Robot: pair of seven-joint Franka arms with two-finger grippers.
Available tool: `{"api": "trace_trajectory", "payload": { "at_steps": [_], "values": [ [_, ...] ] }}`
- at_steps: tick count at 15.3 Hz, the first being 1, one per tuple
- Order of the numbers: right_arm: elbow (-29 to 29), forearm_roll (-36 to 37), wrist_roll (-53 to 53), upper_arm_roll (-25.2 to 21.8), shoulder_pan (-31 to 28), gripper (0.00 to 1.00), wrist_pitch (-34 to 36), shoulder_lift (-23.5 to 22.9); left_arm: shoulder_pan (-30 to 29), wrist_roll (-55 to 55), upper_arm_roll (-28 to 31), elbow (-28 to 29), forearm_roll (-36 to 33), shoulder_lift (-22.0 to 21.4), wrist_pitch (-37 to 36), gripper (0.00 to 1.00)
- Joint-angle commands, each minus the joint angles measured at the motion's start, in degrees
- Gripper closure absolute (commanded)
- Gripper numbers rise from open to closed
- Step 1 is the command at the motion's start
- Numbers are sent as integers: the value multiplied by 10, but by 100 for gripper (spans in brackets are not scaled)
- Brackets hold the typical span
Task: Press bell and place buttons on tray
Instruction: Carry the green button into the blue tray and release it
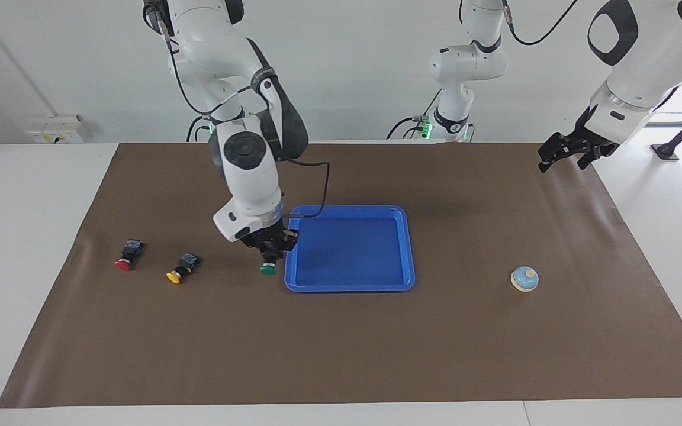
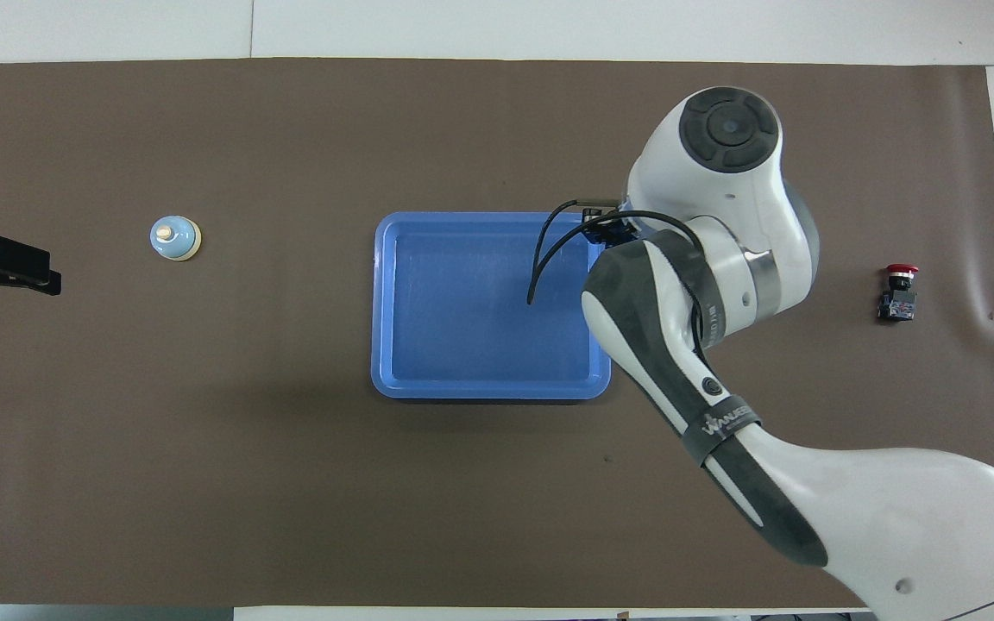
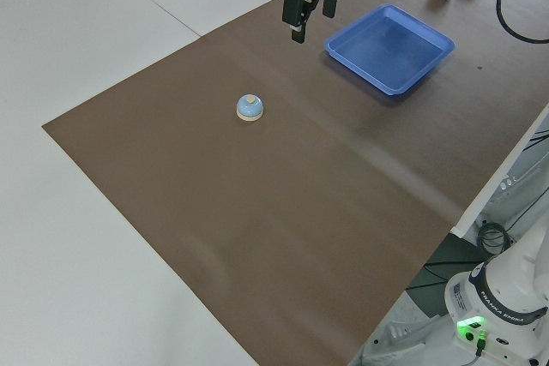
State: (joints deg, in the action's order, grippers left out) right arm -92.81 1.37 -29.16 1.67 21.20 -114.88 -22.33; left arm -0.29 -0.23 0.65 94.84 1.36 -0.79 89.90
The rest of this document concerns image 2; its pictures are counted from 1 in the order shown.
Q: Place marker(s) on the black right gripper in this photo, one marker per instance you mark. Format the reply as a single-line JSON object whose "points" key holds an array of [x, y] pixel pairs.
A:
{"points": [[613, 231]]}

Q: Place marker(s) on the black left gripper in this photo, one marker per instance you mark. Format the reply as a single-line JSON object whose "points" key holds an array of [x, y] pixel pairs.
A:
{"points": [[5, 257]]}

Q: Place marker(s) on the red push button switch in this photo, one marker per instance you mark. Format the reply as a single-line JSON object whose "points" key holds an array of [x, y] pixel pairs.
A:
{"points": [[898, 297]]}

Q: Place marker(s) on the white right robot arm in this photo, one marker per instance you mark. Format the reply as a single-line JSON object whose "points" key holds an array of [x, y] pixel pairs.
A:
{"points": [[739, 224]]}

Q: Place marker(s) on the blue plastic tray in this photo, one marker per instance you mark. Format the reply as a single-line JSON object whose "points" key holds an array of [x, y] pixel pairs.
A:
{"points": [[462, 310]]}

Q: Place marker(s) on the brown table mat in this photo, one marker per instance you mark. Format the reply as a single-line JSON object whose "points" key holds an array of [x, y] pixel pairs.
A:
{"points": [[204, 483]]}

